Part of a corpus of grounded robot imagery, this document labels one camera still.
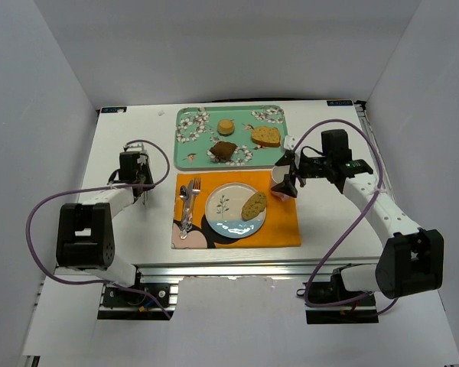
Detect large seeded bread slice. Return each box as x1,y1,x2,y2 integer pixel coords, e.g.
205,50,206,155
251,126,281,148

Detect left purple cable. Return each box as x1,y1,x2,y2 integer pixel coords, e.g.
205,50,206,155
25,139,173,320

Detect narrow seeded bread slice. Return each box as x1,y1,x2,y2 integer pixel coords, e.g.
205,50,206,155
241,192,267,221

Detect left blue table label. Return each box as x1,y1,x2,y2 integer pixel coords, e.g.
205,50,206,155
100,106,127,114

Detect pink white mug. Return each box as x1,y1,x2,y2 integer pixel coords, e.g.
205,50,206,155
270,165,289,202

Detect metal serving tongs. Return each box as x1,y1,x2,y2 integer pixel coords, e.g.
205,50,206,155
141,152,153,205

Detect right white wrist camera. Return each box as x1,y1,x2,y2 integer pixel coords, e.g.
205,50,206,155
282,135,299,153

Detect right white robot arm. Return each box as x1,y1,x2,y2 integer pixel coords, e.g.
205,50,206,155
271,129,444,303

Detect right blue table label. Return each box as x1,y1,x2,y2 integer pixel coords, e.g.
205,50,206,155
326,99,353,107

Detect orange cartoon placemat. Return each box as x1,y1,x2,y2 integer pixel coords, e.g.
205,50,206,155
171,171,301,249

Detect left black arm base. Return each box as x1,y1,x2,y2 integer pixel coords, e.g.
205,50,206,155
97,274,177,321

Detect silver knife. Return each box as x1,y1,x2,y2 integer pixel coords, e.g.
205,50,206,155
186,180,194,223

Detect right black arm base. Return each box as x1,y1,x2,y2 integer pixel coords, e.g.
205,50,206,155
305,268,379,325

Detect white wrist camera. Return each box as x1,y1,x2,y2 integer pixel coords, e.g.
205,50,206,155
282,135,299,153
123,142,149,165

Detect round bread bun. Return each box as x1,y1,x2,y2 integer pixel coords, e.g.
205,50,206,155
217,119,235,136

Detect blue table label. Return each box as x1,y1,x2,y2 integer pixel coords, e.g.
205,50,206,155
100,106,127,114
326,99,353,107

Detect silver fork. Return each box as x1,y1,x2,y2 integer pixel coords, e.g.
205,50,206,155
187,177,201,228

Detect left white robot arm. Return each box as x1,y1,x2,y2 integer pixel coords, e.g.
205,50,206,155
56,144,153,287

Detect silver spoon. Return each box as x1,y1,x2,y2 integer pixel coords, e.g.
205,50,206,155
179,185,189,239

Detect blue white ceramic plate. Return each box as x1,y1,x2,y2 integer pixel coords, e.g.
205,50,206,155
204,183,267,239

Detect teal floral tray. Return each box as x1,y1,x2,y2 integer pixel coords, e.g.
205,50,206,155
174,105,288,171

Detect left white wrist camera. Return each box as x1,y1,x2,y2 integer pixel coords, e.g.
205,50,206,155
123,142,149,165

